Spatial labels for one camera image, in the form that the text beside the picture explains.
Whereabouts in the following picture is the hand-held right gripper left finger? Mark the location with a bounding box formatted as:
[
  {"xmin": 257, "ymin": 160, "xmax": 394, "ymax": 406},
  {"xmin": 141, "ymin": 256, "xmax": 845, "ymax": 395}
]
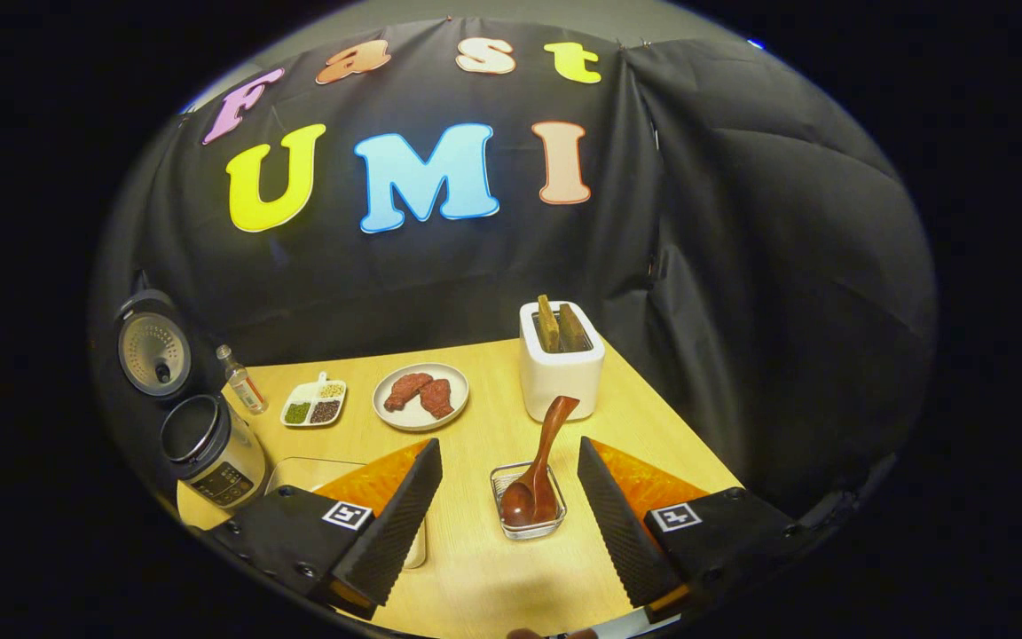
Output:
[{"xmin": 205, "ymin": 438, "xmax": 443, "ymax": 620}]

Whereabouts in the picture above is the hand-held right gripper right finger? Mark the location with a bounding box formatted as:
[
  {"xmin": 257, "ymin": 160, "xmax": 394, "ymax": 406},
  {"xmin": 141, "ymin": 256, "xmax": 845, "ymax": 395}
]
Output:
[{"xmin": 577, "ymin": 435, "xmax": 831, "ymax": 613}]

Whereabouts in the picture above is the brown wooden spoon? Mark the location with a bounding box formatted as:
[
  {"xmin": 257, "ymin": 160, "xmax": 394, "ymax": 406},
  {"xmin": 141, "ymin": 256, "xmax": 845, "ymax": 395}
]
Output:
[{"xmin": 499, "ymin": 396, "xmax": 580, "ymax": 527}]

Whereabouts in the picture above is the black and silver rice cooker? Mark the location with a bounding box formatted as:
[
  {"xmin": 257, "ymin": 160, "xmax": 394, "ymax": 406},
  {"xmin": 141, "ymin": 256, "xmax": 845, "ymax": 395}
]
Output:
[{"xmin": 114, "ymin": 288, "xmax": 269, "ymax": 511}]

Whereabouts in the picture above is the red meat piece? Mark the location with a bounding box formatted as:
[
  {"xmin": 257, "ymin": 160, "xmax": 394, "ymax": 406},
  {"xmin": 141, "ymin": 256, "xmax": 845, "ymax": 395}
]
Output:
[
  {"xmin": 420, "ymin": 379, "xmax": 456, "ymax": 420},
  {"xmin": 384, "ymin": 373, "xmax": 434, "ymax": 412}
]

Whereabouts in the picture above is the white divided grain dish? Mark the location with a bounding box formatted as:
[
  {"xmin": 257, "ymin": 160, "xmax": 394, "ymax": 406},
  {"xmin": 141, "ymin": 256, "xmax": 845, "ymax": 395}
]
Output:
[{"xmin": 280, "ymin": 373, "xmax": 348, "ymax": 429}]

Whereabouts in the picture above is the round white plate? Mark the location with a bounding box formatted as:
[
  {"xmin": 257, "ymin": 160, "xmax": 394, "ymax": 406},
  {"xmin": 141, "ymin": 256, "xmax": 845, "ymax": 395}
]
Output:
[{"xmin": 373, "ymin": 362, "xmax": 470, "ymax": 432}]

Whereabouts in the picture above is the white toaster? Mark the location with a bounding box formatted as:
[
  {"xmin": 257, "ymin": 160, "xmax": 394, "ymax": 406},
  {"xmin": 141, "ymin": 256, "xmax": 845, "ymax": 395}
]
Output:
[{"xmin": 519, "ymin": 300, "xmax": 606, "ymax": 422}]

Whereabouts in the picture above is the small clear bottle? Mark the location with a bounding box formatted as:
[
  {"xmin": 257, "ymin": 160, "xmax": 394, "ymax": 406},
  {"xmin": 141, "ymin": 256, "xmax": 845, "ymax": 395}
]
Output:
[{"xmin": 216, "ymin": 344, "xmax": 269, "ymax": 415}]

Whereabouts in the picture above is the brown toast slice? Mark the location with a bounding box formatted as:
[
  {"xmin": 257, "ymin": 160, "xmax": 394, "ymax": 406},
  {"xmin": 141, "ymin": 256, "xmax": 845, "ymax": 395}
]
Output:
[
  {"xmin": 558, "ymin": 304, "xmax": 593, "ymax": 352},
  {"xmin": 536, "ymin": 295, "xmax": 562, "ymax": 353}
]

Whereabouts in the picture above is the black backdrop cloth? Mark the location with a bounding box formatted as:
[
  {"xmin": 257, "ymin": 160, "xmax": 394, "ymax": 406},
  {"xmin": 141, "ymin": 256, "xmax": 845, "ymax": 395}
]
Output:
[{"xmin": 90, "ymin": 18, "xmax": 938, "ymax": 525}]

